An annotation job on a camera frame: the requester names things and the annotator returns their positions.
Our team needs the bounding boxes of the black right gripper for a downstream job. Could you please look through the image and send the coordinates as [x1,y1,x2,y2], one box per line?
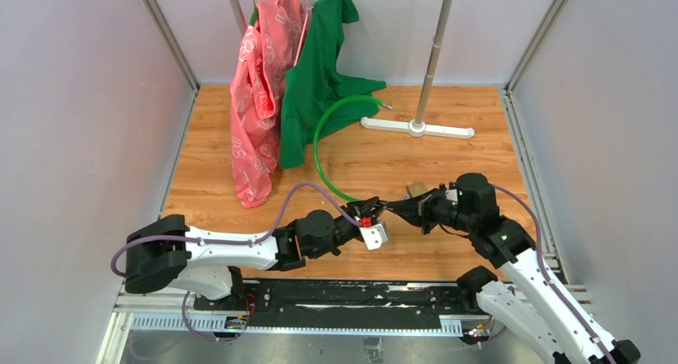
[387,183,475,234]

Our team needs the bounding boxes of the brass padlock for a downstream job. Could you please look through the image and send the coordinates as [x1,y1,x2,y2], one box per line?
[406,182,428,198]

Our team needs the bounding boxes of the green cable lock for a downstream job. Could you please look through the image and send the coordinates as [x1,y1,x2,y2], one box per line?
[312,95,393,202]

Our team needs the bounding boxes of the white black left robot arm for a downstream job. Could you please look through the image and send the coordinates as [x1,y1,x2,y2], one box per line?
[121,197,389,310]

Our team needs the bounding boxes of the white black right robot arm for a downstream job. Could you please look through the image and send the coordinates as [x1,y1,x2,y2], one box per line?
[386,173,641,363]

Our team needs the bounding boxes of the white clothes rack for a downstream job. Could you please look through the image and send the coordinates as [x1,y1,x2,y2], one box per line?
[229,0,475,139]

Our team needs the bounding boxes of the green t-shirt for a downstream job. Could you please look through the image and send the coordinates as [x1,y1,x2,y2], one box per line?
[279,0,386,169]

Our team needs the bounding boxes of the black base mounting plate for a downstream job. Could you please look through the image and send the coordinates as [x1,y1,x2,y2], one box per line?
[190,278,490,330]

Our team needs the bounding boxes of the pink patterned garment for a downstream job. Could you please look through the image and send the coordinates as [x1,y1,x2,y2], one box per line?
[229,0,305,208]

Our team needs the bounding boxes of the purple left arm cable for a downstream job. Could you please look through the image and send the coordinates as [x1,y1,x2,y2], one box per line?
[110,182,372,278]

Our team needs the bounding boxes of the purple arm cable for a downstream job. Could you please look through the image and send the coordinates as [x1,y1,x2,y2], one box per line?
[489,183,618,364]
[110,182,372,278]

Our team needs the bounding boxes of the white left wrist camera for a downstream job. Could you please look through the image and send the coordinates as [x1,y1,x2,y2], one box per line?
[360,220,389,250]

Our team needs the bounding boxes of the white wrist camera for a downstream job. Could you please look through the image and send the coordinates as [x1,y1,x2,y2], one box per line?
[360,220,389,250]
[445,182,458,202]

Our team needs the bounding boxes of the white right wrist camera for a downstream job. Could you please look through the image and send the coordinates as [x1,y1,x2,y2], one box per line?
[445,182,458,202]

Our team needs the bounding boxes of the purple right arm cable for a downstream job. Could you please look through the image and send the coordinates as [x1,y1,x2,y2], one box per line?
[489,183,618,364]

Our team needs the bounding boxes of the aluminium frame rail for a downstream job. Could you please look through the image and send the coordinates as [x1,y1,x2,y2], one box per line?
[95,276,610,364]

